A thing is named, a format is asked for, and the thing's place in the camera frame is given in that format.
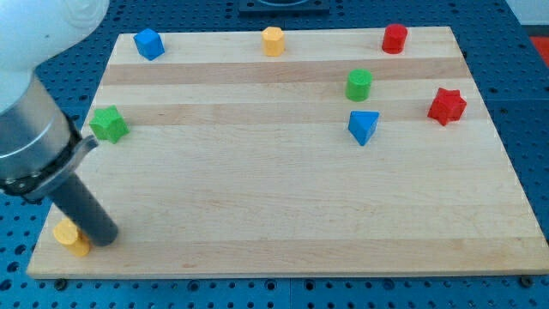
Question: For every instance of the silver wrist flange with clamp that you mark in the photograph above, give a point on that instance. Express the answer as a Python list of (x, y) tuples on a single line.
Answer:
[(40, 145)]

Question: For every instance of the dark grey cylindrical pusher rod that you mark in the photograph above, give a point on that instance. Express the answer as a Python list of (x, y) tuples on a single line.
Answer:
[(76, 201)]

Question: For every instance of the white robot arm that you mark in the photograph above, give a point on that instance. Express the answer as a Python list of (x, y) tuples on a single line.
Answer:
[(34, 31)]

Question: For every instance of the green star block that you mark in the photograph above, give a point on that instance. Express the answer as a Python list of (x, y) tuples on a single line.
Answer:
[(109, 124)]

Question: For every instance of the wooden board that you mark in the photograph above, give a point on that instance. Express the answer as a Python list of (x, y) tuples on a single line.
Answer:
[(241, 165)]

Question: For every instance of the red star block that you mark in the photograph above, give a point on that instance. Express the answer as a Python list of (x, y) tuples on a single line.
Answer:
[(447, 106)]

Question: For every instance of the yellow cylinder block bottom left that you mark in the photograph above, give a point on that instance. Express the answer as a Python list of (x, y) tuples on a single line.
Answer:
[(72, 238)]

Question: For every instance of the blue cube block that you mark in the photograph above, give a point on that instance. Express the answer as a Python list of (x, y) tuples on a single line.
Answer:
[(149, 44)]

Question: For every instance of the yellow hexagon block top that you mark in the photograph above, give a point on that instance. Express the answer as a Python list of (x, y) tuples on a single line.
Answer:
[(273, 41)]

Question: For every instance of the blue triangle block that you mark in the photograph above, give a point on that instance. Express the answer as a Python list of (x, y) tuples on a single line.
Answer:
[(362, 125)]

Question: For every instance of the green cylinder block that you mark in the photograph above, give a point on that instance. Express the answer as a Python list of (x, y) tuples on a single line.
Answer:
[(358, 84)]

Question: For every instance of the red cylinder block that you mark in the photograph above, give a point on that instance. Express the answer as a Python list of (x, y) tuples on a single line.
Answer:
[(394, 38)]

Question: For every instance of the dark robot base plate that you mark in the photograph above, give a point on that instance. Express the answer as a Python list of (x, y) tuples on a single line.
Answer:
[(258, 7)]

